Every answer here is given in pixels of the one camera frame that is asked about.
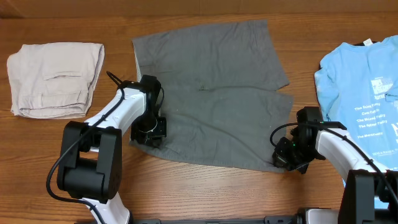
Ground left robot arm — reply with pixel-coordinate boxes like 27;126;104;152
46;73;167;223

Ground grey shorts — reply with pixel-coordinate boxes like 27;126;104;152
132;20;294;172

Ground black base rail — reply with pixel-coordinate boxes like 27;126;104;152
127;215;307;224

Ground folded beige shorts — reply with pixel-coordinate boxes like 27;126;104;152
7;42;105;119

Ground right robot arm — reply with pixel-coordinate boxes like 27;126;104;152
264;106;397;224

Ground light blue printed t-shirt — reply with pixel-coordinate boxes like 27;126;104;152
314;35;397;171

